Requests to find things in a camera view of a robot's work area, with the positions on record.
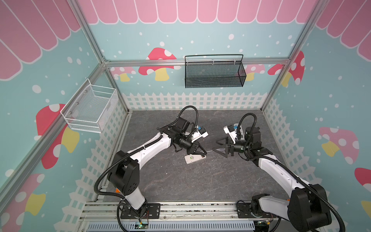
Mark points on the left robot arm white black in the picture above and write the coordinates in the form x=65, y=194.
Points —
x=122, y=178

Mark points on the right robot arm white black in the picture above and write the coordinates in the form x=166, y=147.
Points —
x=307, y=207

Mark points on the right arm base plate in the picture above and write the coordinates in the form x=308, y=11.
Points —
x=250, y=210

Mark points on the white remote control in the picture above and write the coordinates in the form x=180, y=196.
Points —
x=193, y=158

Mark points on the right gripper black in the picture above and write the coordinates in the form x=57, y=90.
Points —
x=228, y=148

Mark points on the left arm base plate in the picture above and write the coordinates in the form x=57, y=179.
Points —
x=147, y=211

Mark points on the white wire wall basket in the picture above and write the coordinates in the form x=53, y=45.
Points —
x=90, y=108

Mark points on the aluminium front rail frame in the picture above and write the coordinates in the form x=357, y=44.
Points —
x=188, y=216

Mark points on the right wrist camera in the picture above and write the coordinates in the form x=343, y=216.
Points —
x=231, y=131

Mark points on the black mesh wall basket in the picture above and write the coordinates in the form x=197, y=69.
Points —
x=214, y=71

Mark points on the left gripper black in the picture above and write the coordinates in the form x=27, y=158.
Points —
x=193, y=148

